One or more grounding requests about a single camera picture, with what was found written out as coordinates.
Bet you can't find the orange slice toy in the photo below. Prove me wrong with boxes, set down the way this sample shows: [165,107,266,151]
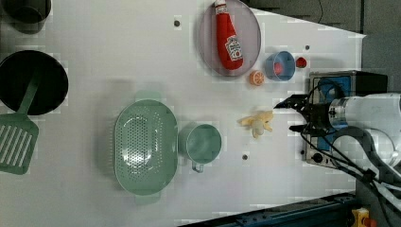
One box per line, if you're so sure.
[249,70,265,86]

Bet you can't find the green slotted spatula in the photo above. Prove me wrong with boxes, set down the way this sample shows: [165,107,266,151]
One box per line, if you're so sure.
[0,69,42,175]

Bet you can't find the black pot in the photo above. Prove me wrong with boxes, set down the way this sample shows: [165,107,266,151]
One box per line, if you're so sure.
[0,49,70,116]

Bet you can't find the blue bowl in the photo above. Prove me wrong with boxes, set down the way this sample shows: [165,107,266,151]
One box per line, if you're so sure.
[265,51,295,81]

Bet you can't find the red toy strawberry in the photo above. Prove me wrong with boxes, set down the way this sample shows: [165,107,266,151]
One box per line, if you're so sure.
[273,62,283,74]

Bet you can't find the green mug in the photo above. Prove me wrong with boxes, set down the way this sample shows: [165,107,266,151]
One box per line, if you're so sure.
[178,123,222,173]

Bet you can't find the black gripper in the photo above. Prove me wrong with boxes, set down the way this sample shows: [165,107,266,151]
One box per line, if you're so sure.
[274,95,331,134]

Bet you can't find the grey round plate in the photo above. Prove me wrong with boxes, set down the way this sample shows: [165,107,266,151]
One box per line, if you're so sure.
[198,0,261,77]

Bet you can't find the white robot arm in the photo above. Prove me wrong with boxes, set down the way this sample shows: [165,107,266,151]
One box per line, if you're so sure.
[276,93,400,215]

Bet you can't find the red toy tomato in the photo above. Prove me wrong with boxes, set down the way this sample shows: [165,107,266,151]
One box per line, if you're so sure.
[296,57,307,68]

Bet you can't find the blue metal frame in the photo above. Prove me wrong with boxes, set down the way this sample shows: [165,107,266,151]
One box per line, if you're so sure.
[180,193,359,227]

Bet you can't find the small black cup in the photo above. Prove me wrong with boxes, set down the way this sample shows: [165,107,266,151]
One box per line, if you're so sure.
[1,0,52,24]

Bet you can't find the green perforated colander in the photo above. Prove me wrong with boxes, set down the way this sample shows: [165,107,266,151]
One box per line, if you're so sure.
[113,91,178,205]

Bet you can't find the red ketchup bottle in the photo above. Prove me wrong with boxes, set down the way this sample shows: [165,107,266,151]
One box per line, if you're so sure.
[214,0,244,70]

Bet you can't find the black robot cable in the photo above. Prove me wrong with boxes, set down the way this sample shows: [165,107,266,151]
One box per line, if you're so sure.
[299,82,401,227]

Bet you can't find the yellow toy banana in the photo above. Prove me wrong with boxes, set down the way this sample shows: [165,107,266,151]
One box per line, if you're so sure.
[238,111,273,139]

